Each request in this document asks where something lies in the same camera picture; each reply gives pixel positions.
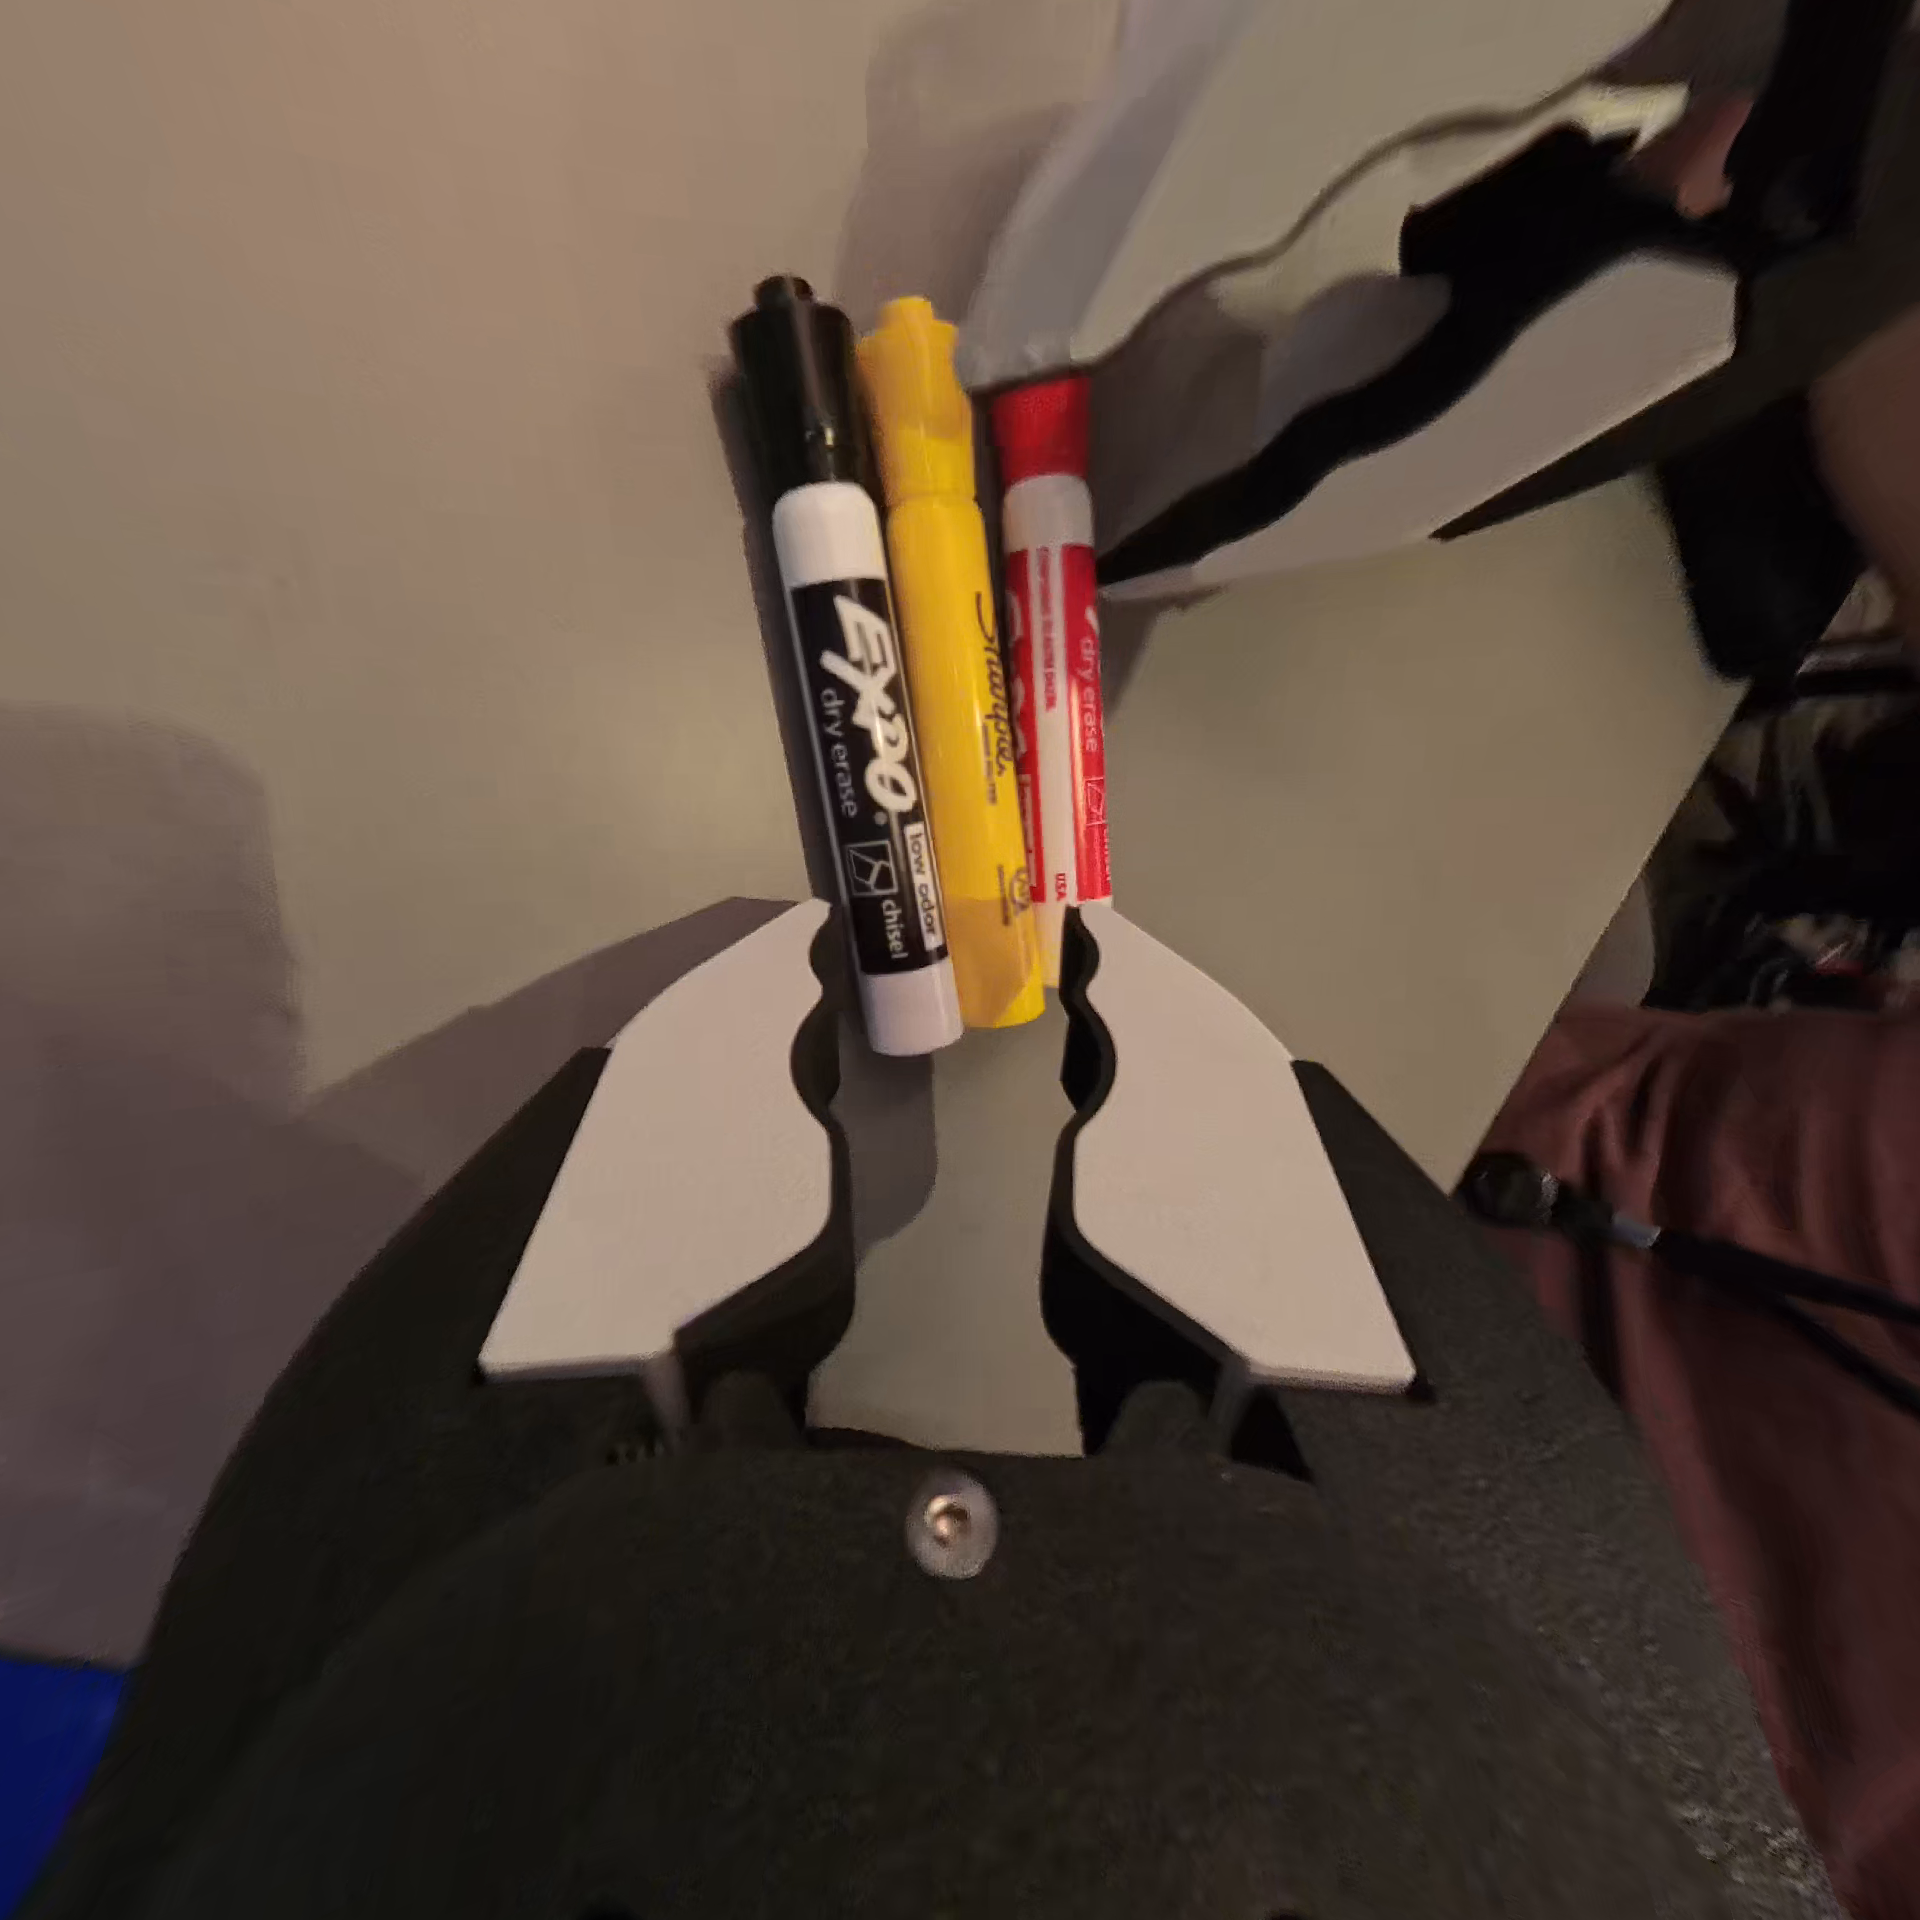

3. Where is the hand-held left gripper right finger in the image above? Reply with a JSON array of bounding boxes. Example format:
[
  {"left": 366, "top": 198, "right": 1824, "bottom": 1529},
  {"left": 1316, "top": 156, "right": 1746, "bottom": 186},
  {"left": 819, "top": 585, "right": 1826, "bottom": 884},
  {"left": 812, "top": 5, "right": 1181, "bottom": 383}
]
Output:
[{"left": 1038, "top": 907, "right": 1423, "bottom": 1455}]

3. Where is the person's right hand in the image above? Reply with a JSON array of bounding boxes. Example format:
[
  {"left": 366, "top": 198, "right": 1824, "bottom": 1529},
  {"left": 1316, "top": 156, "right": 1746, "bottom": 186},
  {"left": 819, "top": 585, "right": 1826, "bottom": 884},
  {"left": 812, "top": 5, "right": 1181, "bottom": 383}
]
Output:
[{"left": 1805, "top": 336, "right": 1920, "bottom": 580}]

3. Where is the person's maroon shirt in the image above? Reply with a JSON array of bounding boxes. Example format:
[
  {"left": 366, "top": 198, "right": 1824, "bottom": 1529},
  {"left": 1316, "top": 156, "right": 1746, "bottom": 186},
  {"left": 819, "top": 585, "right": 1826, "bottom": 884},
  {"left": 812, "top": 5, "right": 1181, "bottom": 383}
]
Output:
[{"left": 1476, "top": 996, "right": 1920, "bottom": 1920}]

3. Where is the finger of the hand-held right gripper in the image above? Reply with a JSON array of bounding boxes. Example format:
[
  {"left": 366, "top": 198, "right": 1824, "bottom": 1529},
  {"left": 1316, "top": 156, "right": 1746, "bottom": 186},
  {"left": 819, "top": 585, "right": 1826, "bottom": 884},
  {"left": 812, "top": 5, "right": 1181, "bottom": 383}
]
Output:
[
  {"left": 956, "top": 0, "right": 1699, "bottom": 396},
  {"left": 1095, "top": 225, "right": 1765, "bottom": 607}
]

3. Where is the blue plastic bin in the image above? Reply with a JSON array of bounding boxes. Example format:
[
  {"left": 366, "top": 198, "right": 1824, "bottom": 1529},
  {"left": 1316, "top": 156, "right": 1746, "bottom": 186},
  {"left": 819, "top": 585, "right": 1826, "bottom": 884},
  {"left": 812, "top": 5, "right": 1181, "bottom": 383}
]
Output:
[{"left": 0, "top": 1655, "right": 126, "bottom": 1896}]

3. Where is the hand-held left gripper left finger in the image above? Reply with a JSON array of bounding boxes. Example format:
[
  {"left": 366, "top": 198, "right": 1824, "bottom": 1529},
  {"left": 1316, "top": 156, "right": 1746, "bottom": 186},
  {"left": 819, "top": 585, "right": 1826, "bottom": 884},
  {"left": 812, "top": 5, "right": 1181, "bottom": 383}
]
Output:
[{"left": 476, "top": 897, "right": 861, "bottom": 1443}]

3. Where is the red dry-erase marker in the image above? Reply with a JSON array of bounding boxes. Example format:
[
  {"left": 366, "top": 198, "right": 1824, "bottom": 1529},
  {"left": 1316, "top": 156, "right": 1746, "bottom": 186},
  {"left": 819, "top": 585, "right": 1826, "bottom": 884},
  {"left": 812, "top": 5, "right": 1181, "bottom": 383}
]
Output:
[{"left": 984, "top": 374, "right": 1123, "bottom": 910}]

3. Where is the yellow highlighter marker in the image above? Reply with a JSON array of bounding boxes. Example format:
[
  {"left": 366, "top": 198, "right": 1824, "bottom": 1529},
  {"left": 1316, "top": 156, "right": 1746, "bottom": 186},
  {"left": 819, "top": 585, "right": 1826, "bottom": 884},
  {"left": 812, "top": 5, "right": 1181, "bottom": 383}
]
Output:
[{"left": 854, "top": 294, "right": 1050, "bottom": 1033}]

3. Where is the black dry-erase marker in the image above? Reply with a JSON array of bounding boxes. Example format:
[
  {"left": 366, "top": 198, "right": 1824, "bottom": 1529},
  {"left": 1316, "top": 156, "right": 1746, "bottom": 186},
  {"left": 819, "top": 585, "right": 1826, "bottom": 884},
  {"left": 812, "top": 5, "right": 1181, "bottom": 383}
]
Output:
[{"left": 729, "top": 274, "right": 966, "bottom": 1060}]

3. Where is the black lanyard strap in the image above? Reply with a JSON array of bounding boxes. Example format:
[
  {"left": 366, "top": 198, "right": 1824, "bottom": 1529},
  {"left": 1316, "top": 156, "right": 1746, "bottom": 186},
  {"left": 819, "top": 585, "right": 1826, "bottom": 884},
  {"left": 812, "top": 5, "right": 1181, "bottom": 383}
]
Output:
[{"left": 1459, "top": 1146, "right": 1920, "bottom": 1420}]

